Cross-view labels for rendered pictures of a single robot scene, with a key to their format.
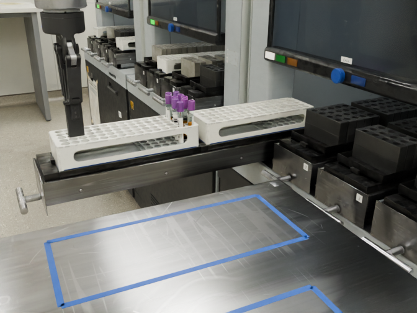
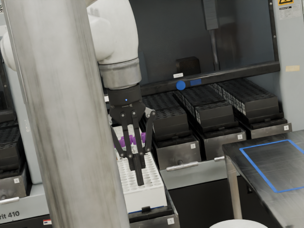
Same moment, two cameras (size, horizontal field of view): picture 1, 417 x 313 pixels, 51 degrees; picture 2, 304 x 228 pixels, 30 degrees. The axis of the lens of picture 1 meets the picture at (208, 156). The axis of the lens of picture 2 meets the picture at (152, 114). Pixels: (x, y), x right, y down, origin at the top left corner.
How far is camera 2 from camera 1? 1.45 m
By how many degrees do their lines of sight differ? 64
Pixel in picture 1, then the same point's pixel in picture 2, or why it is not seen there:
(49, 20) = (136, 91)
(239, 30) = not seen: hidden behind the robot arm
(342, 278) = not seen: outside the picture
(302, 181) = (192, 157)
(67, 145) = (160, 182)
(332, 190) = (219, 145)
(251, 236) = (285, 149)
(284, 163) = (171, 156)
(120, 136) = (154, 169)
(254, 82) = not seen: hidden behind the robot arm
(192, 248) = (292, 159)
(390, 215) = (261, 132)
